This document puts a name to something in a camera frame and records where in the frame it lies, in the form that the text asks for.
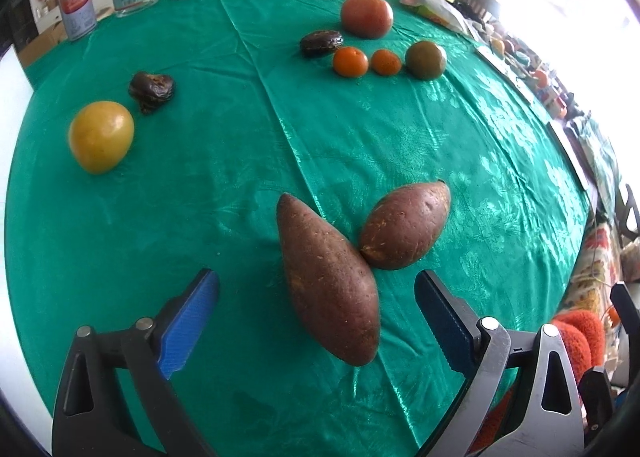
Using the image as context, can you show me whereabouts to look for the yellow round fruit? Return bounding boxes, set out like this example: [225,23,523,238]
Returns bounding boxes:
[67,100,134,174]

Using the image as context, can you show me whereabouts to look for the green satin tablecloth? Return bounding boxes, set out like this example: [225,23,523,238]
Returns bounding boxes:
[9,0,589,456]

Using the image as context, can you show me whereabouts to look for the orange fuzzy sleeve forearm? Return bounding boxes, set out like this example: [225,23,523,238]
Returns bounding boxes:
[471,310,605,451]

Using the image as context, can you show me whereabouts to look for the white cardboard box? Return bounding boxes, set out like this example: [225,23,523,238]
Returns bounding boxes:
[1,45,52,451]

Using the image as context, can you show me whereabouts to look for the green-brown round fruit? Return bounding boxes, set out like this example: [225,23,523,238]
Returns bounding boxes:
[405,41,448,81]

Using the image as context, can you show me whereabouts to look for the dark wrinkled fruit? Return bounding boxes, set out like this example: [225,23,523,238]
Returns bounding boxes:
[299,30,344,57]
[128,71,175,114]

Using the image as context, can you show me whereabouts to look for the large red apple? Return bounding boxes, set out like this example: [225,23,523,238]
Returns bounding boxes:
[341,0,394,40]

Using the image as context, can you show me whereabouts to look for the red white tin can left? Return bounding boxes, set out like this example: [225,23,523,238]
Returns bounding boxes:
[58,0,96,41]

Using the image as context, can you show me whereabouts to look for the white snack bag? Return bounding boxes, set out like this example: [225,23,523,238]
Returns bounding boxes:
[400,0,471,36]

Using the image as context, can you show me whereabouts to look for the small orange mandarin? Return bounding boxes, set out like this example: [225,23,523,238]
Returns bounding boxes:
[370,48,402,76]
[332,46,369,78]

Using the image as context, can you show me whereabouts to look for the long sweet potato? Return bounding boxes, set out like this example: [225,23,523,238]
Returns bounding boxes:
[277,194,381,366]

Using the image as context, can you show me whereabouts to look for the short sweet potato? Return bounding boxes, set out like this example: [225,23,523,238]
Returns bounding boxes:
[359,180,451,271]

